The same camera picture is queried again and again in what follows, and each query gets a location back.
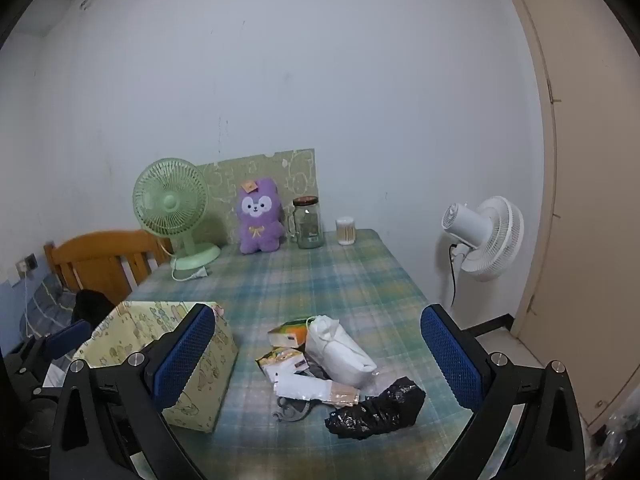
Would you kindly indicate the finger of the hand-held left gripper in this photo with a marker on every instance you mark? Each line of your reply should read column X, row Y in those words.
column 70, row 337

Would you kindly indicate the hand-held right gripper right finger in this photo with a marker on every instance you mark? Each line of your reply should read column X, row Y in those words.
column 450, row 360

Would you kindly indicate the wall socket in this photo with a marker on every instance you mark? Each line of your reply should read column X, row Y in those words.
column 27, row 262

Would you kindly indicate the black plastic bag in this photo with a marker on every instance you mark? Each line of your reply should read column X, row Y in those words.
column 375, row 410

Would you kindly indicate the purple plush toy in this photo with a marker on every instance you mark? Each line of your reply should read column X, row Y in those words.
column 257, row 205

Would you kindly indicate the white packet with tan end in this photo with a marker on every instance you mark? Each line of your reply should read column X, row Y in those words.
column 305, row 389

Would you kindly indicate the yellow cartoon tissue pack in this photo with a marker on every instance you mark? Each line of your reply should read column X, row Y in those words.
column 280, row 360

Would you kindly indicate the beige door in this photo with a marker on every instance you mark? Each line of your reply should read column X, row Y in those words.
column 590, row 210

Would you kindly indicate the blue checked bedding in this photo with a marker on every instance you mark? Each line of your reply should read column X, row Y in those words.
column 45, row 305

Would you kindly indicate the translucent plastic bag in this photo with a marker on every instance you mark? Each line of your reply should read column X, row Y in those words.
column 612, row 430

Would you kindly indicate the yellow patterned storage box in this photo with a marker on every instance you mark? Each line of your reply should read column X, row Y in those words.
column 220, row 360

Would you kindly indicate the green patterned board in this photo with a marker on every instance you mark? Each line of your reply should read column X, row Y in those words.
column 225, row 180

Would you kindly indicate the cotton swab container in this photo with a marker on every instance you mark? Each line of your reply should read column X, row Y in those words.
column 345, row 232

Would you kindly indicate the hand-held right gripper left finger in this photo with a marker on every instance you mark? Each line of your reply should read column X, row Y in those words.
column 185, row 355

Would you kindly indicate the green desk fan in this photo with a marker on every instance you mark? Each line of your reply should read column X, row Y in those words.
column 170, row 202

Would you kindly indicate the green tissue pack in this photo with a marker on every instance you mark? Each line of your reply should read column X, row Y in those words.
column 287, row 335

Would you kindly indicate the white standing fan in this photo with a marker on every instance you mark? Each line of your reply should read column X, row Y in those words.
column 492, row 240

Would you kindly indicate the black cloth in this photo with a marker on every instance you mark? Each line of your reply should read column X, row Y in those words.
column 92, row 305

